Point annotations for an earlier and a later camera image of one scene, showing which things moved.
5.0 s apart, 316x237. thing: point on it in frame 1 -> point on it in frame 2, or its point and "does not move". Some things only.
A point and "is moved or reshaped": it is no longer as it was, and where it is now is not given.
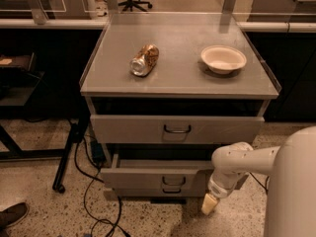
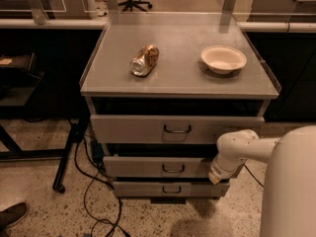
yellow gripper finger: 208,203 -> 214,179
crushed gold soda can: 145,60 does not move
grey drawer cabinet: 176,85 does not move
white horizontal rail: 56,24 does not move
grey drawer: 138,177 is moved or reshaped
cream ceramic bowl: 223,59 does not move
